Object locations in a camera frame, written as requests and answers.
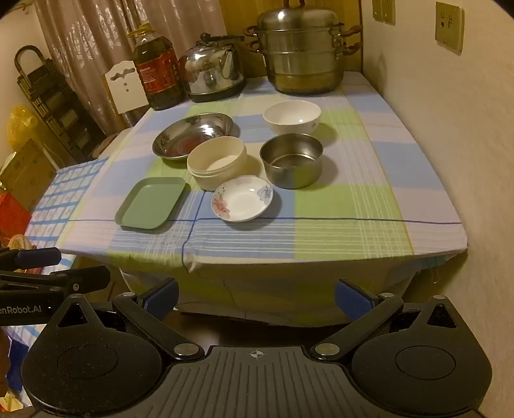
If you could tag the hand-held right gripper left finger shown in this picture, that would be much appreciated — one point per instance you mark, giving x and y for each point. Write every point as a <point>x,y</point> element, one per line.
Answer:
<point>160,299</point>

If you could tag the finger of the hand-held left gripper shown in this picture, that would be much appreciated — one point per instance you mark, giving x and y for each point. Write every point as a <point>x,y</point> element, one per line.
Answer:
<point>36,257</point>
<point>72,279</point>

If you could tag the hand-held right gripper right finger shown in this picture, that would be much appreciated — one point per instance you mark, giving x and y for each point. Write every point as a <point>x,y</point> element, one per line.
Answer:
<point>355,301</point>

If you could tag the green rectangular plate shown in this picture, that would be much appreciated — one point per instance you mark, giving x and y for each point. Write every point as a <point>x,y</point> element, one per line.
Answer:
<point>150,205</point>

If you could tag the cream ribbed bowl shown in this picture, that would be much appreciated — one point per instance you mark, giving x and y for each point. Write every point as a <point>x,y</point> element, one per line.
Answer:
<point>217,160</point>

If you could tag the stainless steel bowl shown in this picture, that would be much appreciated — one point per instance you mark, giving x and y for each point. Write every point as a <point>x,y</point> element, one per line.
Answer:
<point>291,160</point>

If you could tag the large steel bowl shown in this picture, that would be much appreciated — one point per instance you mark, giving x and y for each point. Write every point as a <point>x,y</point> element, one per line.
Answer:
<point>176,140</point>

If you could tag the red bag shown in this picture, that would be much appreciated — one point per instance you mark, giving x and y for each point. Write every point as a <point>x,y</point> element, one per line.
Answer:
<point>12,213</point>

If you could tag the blue checked cloth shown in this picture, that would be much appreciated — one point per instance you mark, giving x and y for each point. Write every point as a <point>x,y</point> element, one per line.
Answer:
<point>60,193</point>

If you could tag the cardboard box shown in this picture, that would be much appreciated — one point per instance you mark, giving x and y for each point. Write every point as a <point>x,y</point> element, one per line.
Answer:
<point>24,169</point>

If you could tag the plaid tablecloth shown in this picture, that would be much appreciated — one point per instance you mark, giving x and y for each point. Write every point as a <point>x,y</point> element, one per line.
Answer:
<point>341,209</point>

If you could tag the yellow plastic bag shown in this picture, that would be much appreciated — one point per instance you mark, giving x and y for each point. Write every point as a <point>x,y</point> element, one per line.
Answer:
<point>22,124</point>

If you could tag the black rack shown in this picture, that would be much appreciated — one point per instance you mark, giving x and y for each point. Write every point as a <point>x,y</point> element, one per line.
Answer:
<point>52,100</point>

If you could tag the white cutting board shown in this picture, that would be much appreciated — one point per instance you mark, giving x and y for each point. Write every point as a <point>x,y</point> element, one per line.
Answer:
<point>124,92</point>

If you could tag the white ceramic bowl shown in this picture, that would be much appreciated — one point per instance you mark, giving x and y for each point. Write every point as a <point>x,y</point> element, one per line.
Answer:
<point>291,116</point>

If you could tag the cooking oil bottle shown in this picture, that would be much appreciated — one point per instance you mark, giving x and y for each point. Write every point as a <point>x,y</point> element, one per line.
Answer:
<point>158,80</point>

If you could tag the beige curtain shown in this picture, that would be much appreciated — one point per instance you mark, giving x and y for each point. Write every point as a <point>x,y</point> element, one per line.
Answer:
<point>80,40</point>

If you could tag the stainless steel kettle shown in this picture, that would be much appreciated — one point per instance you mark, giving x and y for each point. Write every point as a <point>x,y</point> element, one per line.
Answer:
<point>209,72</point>

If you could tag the stainless steel steamer pot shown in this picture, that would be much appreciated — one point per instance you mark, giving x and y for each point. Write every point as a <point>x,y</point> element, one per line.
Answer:
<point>301,52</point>

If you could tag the beige wall socket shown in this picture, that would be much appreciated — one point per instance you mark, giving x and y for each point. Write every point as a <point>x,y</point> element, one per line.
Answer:
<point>449,26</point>
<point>388,11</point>
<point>376,9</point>

